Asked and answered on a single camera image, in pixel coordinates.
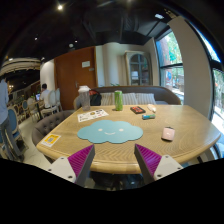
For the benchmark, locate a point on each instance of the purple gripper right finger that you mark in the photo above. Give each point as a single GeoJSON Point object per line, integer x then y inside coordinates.
{"type": "Point", "coordinates": [154, 166]}

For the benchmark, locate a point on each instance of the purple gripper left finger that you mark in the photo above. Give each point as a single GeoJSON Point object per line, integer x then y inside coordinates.
{"type": "Point", "coordinates": [74, 168]}

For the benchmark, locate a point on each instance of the blue cloud mouse pad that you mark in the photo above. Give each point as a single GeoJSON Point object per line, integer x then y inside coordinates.
{"type": "Point", "coordinates": [115, 132]}

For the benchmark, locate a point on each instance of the yellow QR sticker card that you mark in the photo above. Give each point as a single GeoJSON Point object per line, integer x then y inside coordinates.
{"type": "Point", "coordinates": [50, 140]}

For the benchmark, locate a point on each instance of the teal small gadget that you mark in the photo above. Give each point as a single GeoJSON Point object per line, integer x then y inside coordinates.
{"type": "Point", "coordinates": [146, 117]}

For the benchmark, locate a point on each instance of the printed menu sheet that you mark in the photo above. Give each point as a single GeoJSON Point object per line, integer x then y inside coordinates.
{"type": "Point", "coordinates": [91, 115]}

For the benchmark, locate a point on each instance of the grey tufted armchair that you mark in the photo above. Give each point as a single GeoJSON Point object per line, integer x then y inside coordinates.
{"type": "Point", "coordinates": [47, 124]}

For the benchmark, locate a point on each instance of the black red card box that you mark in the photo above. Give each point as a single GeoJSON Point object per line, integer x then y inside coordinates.
{"type": "Point", "coordinates": [137, 110]}

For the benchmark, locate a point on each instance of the white small object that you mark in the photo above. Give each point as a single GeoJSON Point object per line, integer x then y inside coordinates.
{"type": "Point", "coordinates": [151, 107]}

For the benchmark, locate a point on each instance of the clear shaker bottle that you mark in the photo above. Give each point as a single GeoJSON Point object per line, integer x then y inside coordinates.
{"type": "Point", "coordinates": [84, 97]}

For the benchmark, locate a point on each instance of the black bag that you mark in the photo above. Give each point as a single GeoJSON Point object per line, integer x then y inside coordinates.
{"type": "Point", "coordinates": [95, 98]}

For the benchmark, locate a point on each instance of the brown sofa with cushions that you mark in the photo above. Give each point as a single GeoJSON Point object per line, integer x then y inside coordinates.
{"type": "Point", "coordinates": [138, 95]}

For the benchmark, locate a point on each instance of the green drink can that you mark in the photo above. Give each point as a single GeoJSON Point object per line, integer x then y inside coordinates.
{"type": "Point", "coordinates": [118, 100]}

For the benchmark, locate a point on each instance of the standing person in blue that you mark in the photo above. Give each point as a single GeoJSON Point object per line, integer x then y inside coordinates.
{"type": "Point", "coordinates": [5, 127]}

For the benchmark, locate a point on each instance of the seated person in white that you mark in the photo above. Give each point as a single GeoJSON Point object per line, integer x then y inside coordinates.
{"type": "Point", "coordinates": [44, 96]}

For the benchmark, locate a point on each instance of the blue cushioned chair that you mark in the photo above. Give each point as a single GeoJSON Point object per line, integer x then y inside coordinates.
{"type": "Point", "coordinates": [14, 127]}

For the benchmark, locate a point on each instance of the wooden door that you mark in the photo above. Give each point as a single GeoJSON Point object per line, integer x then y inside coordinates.
{"type": "Point", "coordinates": [72, 70]}

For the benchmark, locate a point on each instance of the white glass cabinet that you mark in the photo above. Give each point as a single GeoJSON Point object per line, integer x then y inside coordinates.
{"type": "Point", "coordinates": [138, 68]}

